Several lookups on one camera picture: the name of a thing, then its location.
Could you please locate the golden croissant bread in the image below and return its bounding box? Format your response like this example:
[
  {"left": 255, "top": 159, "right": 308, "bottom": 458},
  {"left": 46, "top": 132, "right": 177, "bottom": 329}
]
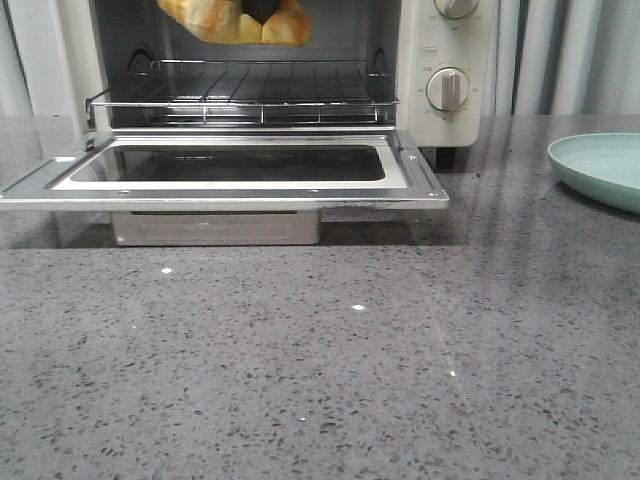
[{"left": 157, "top": 1, "right": 312, "bottom": 46}]

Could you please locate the cream upper oven knob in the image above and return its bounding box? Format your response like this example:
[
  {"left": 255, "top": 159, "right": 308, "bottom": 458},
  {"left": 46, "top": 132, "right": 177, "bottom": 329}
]
[{"left": 434, "top": 0, "right": 478, "bottom": 20}]

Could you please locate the glass oven door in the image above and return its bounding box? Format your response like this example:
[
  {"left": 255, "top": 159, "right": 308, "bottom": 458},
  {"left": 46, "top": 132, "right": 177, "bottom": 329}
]
[{"left": 1, "top": 130, "right": 449, "bottom": 214}]

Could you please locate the metal wire oven rack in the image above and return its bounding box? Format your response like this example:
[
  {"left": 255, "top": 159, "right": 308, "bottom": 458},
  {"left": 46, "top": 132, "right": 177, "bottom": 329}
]
[{"left": 85, "top": 59, "right": 398, "bottom": 128}]

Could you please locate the white curtain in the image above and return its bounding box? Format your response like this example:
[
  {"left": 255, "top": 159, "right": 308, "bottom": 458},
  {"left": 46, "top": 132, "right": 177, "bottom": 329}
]
[{"left": 483, "top": 1, "right": 639, "bottom": 115}]

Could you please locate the metal crumb tray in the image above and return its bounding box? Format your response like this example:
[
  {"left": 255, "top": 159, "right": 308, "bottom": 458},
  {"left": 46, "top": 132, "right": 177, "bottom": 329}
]
[{"left": 111, "top": 210, "right": 321, "bottom": 246}]

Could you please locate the cream Toshiba toaster oven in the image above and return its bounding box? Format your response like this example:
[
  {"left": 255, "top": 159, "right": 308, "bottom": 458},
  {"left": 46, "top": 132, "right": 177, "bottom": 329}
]
[{"left": 55, "top": 1, "right": 496, "bottom": 166}]

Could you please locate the cream lower oven knob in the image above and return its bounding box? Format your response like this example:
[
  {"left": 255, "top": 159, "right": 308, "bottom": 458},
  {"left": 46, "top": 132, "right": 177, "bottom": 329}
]
[{"left": 426, "top": 67, "right": 469, "bottom": 113}]

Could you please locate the cream oven knob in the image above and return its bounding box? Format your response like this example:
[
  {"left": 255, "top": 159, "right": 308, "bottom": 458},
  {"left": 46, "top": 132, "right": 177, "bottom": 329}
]
[
  {"left": 434, "top": 0, "right": 478, "bottom": 20},
  {"left": 426, "top": 67, "right": 469, "bottom": 113}
]

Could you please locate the light green plate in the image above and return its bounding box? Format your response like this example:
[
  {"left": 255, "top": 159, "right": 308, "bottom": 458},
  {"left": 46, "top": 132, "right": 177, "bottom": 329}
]
[{"left": 547, "top": 133, "right": 639, "bottom": 214}]

